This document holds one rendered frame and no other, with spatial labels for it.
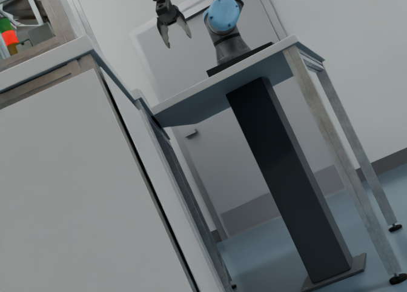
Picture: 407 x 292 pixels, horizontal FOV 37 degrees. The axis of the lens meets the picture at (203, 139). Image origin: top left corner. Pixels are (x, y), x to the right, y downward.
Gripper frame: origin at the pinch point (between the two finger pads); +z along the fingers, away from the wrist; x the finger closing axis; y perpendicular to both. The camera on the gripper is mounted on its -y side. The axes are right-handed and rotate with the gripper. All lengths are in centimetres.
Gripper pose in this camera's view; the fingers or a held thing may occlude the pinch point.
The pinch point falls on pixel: (178, 40)
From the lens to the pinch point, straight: 234.0
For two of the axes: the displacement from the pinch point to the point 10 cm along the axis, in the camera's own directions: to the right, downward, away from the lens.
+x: -8.9, 3.9, 2.3
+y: 2.3, -0.6, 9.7
